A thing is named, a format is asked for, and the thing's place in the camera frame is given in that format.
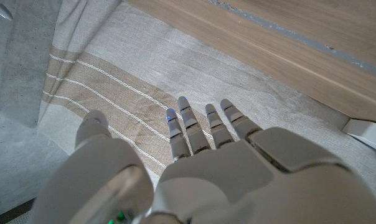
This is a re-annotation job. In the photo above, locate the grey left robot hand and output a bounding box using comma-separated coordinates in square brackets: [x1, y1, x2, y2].
[29, 96, 376, 224]

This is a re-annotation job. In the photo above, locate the grey tape outline marking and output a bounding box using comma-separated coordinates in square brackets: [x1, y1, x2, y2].
[206, 0, 376, 77]

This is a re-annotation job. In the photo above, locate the beige striped curtain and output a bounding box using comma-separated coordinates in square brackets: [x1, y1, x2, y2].
[38, 0, 376, 203]

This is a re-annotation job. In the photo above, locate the white power strip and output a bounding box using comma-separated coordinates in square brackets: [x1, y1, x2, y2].
[342, 118, 376, 155]

